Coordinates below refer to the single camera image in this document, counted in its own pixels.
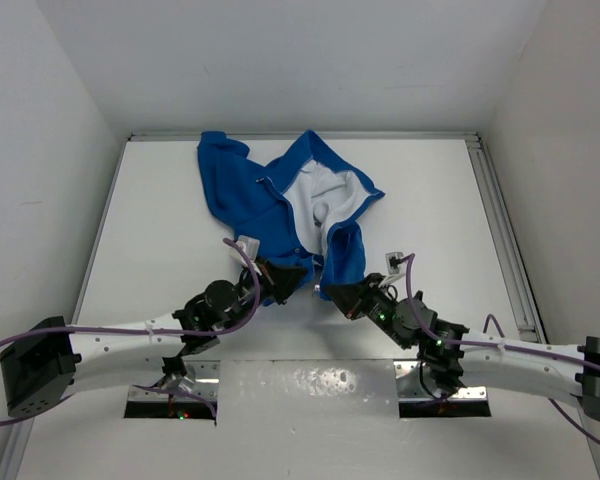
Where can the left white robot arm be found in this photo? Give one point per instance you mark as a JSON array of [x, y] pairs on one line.
[[52, 361]]

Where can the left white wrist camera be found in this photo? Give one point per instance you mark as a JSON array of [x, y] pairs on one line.
[[249, 246]]

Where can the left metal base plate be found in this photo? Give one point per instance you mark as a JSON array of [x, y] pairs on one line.
[[192, 397]]

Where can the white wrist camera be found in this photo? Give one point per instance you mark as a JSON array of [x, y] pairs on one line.
[[249, 246], [395, 270]]

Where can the blue zip-up jacket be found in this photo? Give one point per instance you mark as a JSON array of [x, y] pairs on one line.
[[303, 207]]

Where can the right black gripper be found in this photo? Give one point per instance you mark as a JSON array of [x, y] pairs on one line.
[[352, 299]]

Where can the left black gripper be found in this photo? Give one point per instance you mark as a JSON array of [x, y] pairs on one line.
[[279, 281]]

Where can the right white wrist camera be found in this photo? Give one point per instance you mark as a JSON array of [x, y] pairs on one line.
[[395, 270]]

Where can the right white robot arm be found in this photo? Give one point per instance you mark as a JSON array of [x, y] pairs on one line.
[[459, 357]]

